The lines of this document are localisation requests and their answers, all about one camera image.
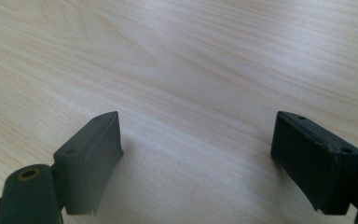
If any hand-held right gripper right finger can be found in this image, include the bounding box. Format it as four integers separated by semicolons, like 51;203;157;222
270;110;358;216

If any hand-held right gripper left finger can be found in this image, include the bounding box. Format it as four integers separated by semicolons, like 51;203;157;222
53;110;125;217

